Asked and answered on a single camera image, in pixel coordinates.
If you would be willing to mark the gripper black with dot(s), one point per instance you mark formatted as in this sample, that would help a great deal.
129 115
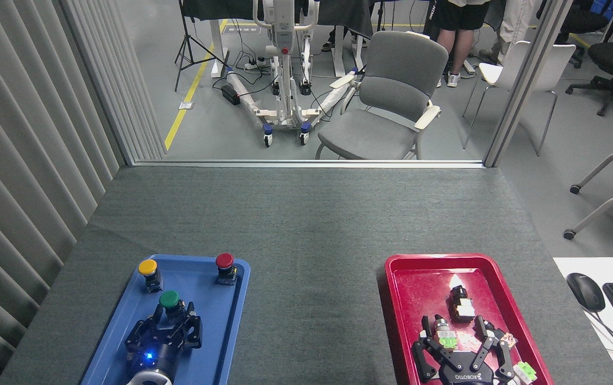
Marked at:
154 355
469 371

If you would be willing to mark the green push button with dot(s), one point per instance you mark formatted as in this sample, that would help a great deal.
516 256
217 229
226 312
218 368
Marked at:
169 299

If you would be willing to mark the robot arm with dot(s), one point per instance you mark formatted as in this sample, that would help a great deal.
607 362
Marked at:
138 378

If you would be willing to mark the yellow push button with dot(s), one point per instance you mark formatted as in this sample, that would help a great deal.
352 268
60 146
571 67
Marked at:
147 267

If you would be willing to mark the red push button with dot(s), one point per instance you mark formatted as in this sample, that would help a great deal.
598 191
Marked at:
224 260

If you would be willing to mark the blue plastic tray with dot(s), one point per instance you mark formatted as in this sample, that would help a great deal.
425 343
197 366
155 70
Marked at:
215 331

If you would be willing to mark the red plastic tray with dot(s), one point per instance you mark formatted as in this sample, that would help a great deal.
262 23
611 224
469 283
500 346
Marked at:
419 289

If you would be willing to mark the black computer mouse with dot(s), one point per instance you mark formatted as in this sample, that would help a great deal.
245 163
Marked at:
584 291

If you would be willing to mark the white desk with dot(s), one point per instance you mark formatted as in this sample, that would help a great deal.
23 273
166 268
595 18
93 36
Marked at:
579 264

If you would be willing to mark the floor socket plate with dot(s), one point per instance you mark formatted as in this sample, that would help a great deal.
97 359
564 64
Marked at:
186 105

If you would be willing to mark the black power brick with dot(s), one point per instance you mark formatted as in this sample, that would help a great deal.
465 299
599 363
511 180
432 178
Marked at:
230 94

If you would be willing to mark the grey armchair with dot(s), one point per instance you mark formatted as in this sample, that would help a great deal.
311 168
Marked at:
397 96

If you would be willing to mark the white power strip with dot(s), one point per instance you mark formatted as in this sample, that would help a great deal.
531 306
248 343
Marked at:
255 64

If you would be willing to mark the black tripod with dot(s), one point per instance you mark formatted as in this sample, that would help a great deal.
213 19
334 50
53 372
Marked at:
186 43

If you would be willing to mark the white chair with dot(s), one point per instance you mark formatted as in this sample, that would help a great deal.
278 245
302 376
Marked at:
552 69

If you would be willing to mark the white stand on wheels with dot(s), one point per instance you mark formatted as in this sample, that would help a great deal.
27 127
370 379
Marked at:
285 32

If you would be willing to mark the person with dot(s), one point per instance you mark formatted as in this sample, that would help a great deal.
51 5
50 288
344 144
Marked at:
459 16
515 21

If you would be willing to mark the blue crate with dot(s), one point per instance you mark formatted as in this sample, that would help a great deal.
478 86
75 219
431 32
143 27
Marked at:
603 6

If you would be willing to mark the green white switch silver knob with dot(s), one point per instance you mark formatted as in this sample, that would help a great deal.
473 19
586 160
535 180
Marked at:
447 339

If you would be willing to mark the small orange white switch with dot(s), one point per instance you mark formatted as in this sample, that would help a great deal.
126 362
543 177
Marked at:
509 339

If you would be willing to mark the black knob switch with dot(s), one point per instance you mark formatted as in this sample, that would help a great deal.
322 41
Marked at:
461 307

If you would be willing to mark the green white switch block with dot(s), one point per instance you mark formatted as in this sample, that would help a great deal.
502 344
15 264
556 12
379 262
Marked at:
527 370

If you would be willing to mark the silver table edge rail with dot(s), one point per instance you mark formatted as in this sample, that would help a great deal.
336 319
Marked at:
306 164

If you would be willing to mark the silver post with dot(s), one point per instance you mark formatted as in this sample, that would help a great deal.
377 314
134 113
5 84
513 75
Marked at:
526 80

